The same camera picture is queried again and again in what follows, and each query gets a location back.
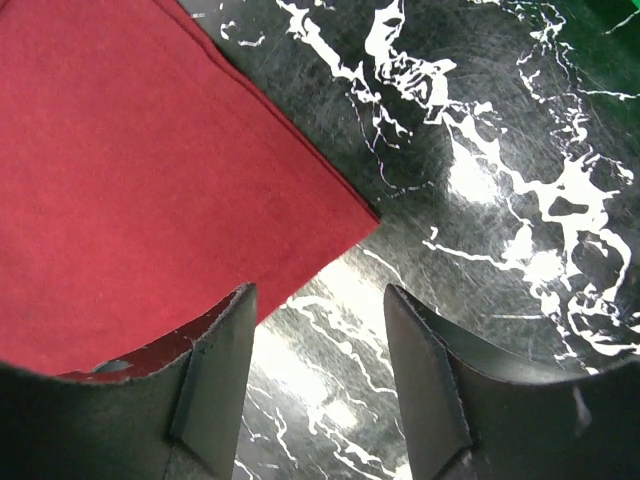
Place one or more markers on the dark red t shirt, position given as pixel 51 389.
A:
pixel 143 178

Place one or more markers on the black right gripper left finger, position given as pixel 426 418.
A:
pixel 169 410

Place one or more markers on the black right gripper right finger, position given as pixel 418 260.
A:
pixel 472 410

